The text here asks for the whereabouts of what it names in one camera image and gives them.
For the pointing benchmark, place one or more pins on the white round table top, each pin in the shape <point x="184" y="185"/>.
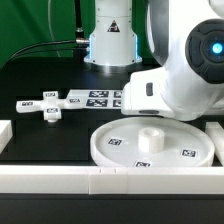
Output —
<point x="151" y="142"/>

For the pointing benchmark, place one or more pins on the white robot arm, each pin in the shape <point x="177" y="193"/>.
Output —
<point x="186" y="37"/>

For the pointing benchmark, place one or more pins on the white marker plate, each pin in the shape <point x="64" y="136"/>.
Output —
<point x="94" y="99"/>

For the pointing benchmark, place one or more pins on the white cross-shaped table base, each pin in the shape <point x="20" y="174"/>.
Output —
<point x="51" y="105"/>

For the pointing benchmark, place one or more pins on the white front fence bar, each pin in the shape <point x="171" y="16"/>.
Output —
<point x="104" y="180"/>

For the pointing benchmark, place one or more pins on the black vertical pole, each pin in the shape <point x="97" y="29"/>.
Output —
<point x="79" y="33"/>

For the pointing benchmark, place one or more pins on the white right fence block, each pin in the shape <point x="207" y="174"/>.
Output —
<point x="216" y="132"/>

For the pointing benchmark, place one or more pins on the white fence block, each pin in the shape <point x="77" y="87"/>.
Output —
<point x="5" y="133"/>
<point x="216" y="132"/>

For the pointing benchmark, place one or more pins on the white left fence block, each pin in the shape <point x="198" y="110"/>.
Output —
<point x="5" y="133"/>

